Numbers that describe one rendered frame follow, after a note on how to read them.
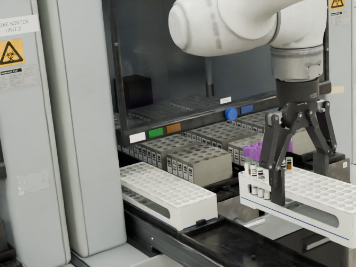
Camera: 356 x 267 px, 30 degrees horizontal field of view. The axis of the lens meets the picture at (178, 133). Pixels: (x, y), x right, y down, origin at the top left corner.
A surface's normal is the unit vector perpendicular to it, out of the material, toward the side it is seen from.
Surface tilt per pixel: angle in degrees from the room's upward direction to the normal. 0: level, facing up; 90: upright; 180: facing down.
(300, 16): 92
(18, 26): 90
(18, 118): 90
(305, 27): 100
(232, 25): 93
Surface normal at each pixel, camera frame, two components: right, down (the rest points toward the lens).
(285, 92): -0.63, 0.26
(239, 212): 0.56, 0.19
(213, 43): 0.36, 0.69
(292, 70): -0.31, 0.29
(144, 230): -0.83, 0.22
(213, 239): -0.07, -0.96
